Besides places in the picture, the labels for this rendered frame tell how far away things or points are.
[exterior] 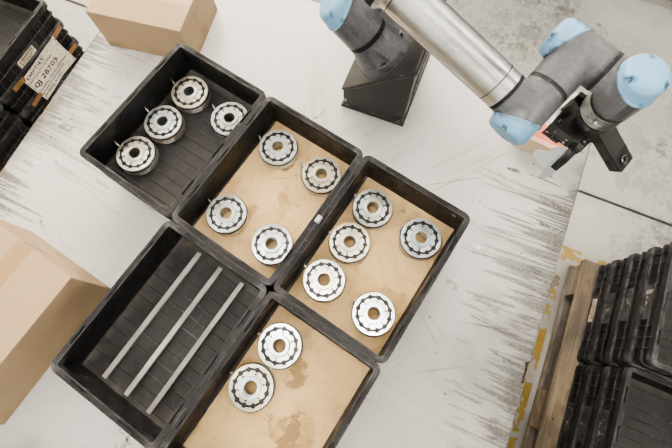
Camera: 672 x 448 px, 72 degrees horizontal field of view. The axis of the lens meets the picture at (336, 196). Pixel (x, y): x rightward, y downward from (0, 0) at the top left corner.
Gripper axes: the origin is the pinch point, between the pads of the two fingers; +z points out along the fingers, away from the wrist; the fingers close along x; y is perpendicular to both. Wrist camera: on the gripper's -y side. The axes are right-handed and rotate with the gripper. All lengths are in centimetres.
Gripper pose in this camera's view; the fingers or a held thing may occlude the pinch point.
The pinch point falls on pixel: (561, 154)
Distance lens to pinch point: 116.9
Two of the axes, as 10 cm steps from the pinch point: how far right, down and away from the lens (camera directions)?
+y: -7.5, -6.4, 1.8
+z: 0.4, 2.3, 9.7
